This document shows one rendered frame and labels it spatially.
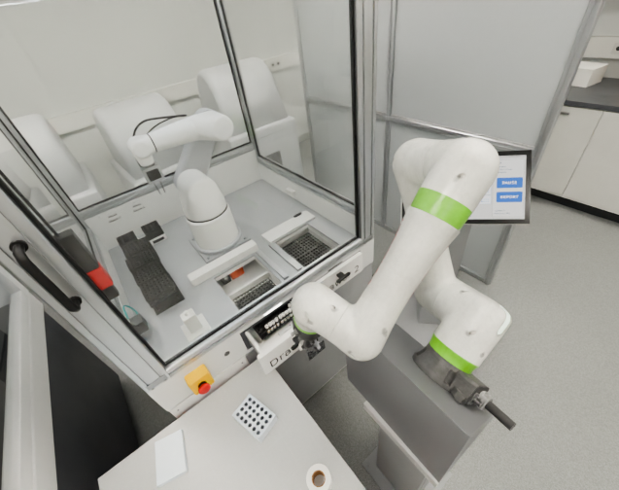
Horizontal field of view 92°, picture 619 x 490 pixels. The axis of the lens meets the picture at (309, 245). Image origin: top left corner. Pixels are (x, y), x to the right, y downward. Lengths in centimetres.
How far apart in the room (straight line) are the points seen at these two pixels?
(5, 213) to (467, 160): 85
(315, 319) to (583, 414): 179
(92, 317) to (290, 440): 68
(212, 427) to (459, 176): 105
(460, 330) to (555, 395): 143
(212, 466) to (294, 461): 26
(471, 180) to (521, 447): 161
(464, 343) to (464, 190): 40
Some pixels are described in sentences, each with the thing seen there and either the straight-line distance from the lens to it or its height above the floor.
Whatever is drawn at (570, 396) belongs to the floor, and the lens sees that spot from 229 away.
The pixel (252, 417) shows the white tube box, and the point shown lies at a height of 80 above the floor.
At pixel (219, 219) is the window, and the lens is 86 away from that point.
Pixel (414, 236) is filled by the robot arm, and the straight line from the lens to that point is 65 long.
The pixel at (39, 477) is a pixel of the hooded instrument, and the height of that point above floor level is 88.
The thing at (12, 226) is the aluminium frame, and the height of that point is 157.
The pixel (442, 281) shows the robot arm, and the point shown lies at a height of 115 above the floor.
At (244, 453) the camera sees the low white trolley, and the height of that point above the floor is 76.
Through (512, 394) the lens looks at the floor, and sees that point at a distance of 216.
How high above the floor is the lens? 183
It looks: 41 degrees down
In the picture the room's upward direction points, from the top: 9 degrees counter-clockwise
